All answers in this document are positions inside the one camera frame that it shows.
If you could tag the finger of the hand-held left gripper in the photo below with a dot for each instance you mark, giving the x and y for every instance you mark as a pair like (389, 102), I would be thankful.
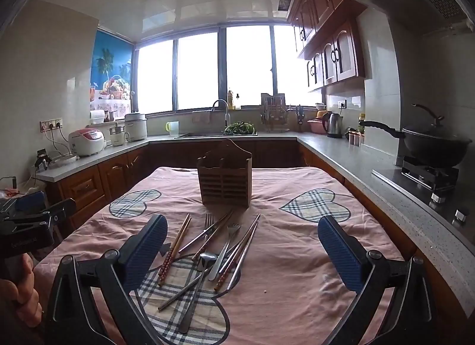
(31, 200)
(61, 209)

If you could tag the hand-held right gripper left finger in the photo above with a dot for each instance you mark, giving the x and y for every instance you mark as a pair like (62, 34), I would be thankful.
(148, 248)

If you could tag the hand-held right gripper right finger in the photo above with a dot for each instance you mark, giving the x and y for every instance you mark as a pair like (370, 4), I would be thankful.
(341, 256)

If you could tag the wooden chopstick red patterned end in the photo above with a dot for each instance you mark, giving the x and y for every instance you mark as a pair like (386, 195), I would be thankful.
(178, 249)
(174, 248)

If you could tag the slim silver fork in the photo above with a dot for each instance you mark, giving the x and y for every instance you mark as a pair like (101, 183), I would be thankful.
(196, 239)

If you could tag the silver spoon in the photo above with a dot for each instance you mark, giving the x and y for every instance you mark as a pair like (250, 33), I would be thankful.
(207, 260)

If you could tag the dark brown chopstick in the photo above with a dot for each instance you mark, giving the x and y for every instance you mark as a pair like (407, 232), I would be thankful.
(216, 235)
(212, 233)

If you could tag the wide silver fork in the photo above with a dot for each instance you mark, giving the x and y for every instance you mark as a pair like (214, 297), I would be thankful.
(222, 252)

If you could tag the metal chopstick red patterned end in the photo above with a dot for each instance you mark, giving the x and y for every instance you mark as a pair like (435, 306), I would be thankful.
(230, 265)

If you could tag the wooden utensil holder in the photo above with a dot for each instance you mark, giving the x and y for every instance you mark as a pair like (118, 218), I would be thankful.
(224, 185)

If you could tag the person's left hand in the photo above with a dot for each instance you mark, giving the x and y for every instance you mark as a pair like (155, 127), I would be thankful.
(26, 293)

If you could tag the small black tripod device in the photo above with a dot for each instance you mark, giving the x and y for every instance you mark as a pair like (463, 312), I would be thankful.
(43, 159)

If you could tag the pink plaid-heart tablecloth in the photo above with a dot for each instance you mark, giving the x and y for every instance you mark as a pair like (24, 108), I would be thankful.
(297, 256)

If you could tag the pink and white rice cooker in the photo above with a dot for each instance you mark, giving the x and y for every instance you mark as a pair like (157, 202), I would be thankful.
(87, 143)

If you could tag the small white electric pot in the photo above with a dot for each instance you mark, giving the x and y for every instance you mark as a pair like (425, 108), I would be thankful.
(118, 139)

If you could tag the white plastic container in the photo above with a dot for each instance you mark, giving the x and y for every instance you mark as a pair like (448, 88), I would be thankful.
(97, 118)

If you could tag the grey kitchen countertop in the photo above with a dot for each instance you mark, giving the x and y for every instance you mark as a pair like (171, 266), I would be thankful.
(334, 152)

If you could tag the large white electric cooker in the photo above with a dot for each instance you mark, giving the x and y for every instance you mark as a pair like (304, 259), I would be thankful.
(135, 128)

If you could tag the gas stove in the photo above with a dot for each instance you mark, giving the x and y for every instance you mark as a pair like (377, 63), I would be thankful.
(426, 178)

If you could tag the spice jars set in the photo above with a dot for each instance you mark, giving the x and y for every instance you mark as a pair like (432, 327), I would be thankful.
(356, 139)

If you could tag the kitchen sink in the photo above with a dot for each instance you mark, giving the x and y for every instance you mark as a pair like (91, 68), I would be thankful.
(200, 134)

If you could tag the steel electric kettle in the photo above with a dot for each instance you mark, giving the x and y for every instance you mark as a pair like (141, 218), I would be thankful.
(334, 126)

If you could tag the pink basin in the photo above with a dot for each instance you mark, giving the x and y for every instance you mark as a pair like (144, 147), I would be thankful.
(315, 127)

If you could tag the sauce bottles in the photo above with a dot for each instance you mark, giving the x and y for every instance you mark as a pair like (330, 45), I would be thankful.
(362, 122)

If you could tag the black wok with lid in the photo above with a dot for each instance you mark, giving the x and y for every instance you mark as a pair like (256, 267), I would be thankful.
(434, 146)

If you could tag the orange bowl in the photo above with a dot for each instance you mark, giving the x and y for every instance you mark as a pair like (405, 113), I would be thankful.
(322, 113)

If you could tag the green leafy vegetables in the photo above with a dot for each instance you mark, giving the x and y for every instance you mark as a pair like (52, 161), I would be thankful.
(239, 129)

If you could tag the steel kitchen faucet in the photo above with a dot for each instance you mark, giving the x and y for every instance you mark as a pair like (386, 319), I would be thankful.
(226, 117)

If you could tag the blue fruit print blind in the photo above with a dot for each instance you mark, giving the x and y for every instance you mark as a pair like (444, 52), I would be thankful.
(111, 63)

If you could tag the dish drying rack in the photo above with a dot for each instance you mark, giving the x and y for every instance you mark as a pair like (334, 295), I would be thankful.
(274, 113)

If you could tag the yellow oil bottle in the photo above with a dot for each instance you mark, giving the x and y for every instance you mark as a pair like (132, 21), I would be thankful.
(230, 100)

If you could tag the kitchen window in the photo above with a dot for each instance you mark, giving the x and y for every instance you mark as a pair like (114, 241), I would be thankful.
(200, 70)

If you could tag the wooden upper cabinets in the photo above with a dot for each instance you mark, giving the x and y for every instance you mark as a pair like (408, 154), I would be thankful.
(334, 26)

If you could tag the row of wall outlets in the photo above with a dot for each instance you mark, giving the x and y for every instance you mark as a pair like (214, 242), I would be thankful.
(52, 124)

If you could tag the single wall outlet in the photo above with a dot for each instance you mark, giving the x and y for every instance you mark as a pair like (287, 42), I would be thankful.
(341, 103)

